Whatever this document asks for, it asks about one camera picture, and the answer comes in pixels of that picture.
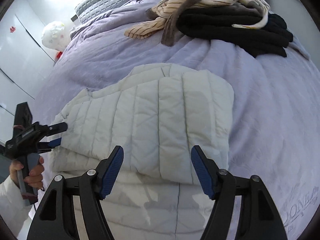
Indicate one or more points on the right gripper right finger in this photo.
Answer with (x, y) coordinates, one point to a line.
(259, 217)

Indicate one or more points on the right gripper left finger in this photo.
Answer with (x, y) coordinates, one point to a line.
(55, 216)

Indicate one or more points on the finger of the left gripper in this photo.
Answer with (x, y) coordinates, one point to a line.
(48, 146)
(57, 128)

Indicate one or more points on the cream quilted down jacket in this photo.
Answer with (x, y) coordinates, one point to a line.
(157, 113)

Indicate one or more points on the white sleeve left forearm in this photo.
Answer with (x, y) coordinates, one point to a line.
(14, 210)

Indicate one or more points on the person left hand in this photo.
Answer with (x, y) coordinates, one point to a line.
(35, 175)

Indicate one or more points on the red gift box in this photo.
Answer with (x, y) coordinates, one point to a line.
(58, 55)

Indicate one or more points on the white wardrobe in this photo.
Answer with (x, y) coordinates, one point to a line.
(25, 62)

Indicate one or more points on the white floral plastic bag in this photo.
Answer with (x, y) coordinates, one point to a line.
(56, 36)

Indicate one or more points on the lavender plush bed blanket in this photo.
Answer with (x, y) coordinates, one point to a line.
(275, 128)

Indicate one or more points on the grey quilted headboard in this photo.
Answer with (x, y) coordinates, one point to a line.
(89, 9)

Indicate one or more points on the black garment pile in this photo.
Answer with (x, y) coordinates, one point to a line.
(216, 23)

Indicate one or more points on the beige striped garment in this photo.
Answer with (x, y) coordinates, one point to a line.
(165, 14)

